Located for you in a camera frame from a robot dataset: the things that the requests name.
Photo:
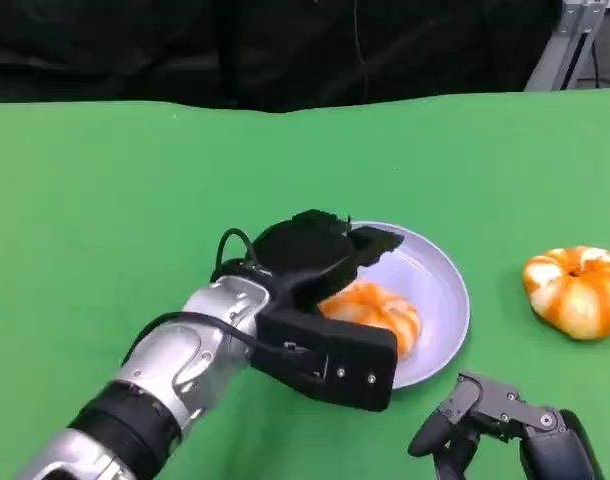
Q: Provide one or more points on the lilac plate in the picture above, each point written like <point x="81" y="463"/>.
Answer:
<point x="435" y="300"/>

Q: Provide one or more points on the black backdrop curtain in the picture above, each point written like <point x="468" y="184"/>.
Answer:
<point x="185" y="50"/>

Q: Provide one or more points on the orange and white bread roll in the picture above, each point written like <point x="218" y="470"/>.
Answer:
<point x="575" y="295"/>
<point x="370" y="312"/>

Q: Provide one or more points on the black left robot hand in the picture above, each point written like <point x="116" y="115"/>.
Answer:
<point x="305" y="250"/>

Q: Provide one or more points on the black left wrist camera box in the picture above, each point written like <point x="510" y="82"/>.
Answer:
<point x="345" y="365"/>

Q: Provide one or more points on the green table cloth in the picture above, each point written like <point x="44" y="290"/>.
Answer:
<point x="110" y="200"/>

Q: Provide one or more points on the grey metal frame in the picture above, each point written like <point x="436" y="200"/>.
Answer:
<point x="560" y="55"/>

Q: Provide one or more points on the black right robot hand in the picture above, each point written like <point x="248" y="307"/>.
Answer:
<point x="545" y="440"/>

